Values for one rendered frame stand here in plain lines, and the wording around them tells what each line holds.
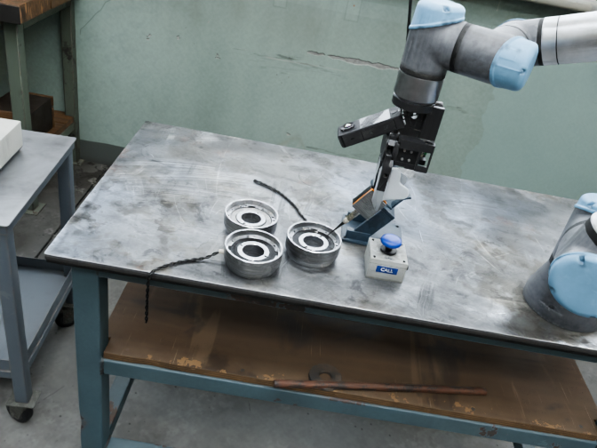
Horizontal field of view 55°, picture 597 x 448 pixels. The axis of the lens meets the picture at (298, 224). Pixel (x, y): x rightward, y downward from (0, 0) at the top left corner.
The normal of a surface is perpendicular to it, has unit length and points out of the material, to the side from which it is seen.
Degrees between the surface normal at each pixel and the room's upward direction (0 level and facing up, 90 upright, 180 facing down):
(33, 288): 0
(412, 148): 90
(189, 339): 0
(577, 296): 97
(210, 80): 90
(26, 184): 0
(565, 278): 97
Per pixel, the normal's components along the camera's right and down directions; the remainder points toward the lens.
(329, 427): 0.17, -0.83
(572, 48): -0.42, 0.69
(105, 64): -0.07, 0.53
